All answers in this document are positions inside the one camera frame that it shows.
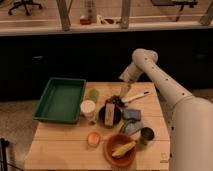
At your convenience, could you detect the green chili pepper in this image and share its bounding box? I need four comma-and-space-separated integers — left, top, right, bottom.
119, 121, 129, 133

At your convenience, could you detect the orange peach fruit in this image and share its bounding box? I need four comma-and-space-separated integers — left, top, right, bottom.
87, 132, 101, 147

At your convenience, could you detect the white handled spoon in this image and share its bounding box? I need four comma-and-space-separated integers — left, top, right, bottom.
121, 91, 149, 105

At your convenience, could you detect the green plastic tray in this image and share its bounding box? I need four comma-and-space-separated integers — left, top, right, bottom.
33, 78, 86, 124

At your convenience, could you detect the wooden block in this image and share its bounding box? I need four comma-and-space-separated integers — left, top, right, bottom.
104, 103, 115, 126

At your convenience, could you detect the white paper cup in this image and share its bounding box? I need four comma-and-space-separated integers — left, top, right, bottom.
80, 100, 95, 118

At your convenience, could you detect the orange clay bowl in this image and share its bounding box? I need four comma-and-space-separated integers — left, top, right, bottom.
103, 134, 136, 168

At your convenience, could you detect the metal cup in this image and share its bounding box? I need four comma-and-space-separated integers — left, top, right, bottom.
140, 127, 155, 145

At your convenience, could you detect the green pear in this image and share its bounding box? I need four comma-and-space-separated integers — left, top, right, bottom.
88, 89, 99, 103

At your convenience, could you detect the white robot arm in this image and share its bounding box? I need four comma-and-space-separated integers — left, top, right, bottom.
120, 49, 213, 171

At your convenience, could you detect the grey cloth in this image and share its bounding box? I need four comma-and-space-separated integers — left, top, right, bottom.
124, 121, 142, 135

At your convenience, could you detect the black bowl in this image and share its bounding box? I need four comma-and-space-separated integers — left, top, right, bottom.
98, 103, 121, 128

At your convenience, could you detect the black office chair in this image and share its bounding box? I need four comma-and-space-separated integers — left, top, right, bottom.
8, 0, 43, 16

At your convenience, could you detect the dark red grape bunch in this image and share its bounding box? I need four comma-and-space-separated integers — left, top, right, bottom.
106, 95, 121, 105

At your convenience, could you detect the red bowl on shelf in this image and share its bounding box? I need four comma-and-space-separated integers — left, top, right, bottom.
80, 18, 92, 25

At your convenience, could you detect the yellow corn cob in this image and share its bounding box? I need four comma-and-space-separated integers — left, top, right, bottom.
112, 141, 136, 158

